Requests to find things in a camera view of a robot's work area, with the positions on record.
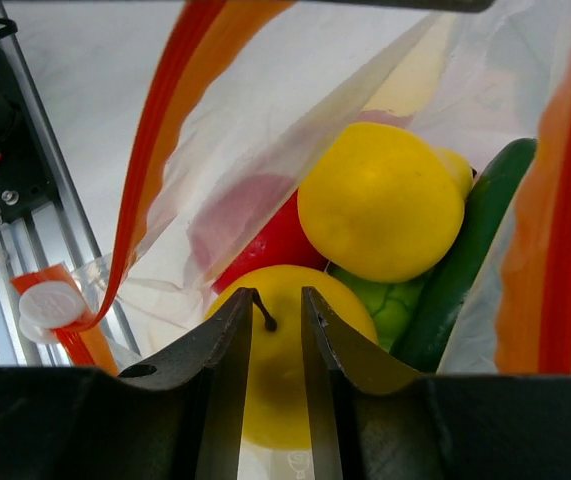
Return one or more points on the yellow fake lemon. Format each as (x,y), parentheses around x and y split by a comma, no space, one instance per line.
(383,204)

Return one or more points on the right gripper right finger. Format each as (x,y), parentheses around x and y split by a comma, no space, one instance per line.
(340,362)

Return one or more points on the light green fake vegetable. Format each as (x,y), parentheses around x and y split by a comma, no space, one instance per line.
(390,305)

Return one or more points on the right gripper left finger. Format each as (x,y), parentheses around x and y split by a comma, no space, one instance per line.
(187,418)

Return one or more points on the red fake apple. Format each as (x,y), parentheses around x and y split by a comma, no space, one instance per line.
(281,241)

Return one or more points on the yellow fake apple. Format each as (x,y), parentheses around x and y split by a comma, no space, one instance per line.
(275,412)

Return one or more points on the green fake cucumber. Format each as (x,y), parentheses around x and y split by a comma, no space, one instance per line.
(423,343)

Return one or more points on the aluminium rail frame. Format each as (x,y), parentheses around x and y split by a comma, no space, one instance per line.
(56,233)

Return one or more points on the clear zip top bag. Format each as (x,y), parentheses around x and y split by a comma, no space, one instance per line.
(468,82)

